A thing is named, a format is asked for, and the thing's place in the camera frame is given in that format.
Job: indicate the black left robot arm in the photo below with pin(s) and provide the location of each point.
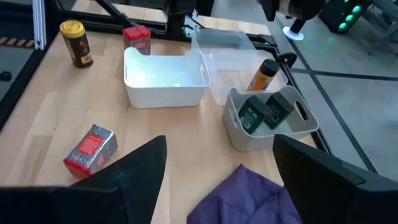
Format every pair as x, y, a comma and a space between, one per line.
178, 15

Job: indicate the purple cloth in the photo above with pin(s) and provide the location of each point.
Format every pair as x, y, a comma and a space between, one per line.
242, 199

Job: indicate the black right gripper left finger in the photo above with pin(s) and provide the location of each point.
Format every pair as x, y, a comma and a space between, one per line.
118, 199

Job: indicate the black table corner bracket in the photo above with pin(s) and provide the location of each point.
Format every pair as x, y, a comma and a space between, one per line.
287, 59

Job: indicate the aluminium frame post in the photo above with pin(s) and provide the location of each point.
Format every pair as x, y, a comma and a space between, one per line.
38, 25

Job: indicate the clear plastic bin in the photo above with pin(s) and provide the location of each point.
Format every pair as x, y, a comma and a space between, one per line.
224, 81
224, 40

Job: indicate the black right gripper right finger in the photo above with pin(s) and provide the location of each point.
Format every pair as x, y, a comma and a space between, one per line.
335, 199

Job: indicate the smoked paprika tin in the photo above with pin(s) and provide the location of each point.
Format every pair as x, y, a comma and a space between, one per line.
90, 149
136, 34

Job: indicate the black stand white foot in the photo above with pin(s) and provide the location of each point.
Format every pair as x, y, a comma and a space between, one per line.
293, 33

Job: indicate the light grey plastic bin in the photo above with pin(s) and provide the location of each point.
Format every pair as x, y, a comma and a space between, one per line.
248, 141

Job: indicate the white plastic bin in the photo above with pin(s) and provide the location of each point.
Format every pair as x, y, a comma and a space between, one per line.
164, 96

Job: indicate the black device green lights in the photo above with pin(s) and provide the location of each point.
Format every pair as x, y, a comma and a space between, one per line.
335, 15

